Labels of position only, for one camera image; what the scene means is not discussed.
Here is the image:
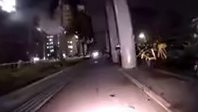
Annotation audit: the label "pale concrete pillar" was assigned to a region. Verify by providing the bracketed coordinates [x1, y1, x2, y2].
[110, 0, 138, 71]
[103, 0, 122, 65]

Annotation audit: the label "street lamp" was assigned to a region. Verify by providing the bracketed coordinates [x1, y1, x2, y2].
[136, 31, 148, 42]

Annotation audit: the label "vehicle with headlight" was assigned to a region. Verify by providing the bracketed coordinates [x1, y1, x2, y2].
[90, 49, 102, 61]

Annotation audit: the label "grass verge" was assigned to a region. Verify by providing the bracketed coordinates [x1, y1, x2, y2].
[0, 57, 88, 101]

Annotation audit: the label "yellow bicycles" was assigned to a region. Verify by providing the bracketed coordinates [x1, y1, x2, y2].
[135, 38, 171, 71]

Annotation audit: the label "dark asphalt path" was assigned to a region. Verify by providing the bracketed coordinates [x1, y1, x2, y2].
[15, 53, 174, 112]

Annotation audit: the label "group of tall buildings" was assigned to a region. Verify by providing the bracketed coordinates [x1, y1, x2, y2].
[32, 1, 97, 62]

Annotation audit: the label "ribbed tactile paving strip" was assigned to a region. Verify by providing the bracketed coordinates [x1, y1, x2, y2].
[0, 77, 76, 112]

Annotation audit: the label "pale kerb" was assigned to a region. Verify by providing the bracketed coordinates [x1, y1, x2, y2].
[118, 63, 184, 112]

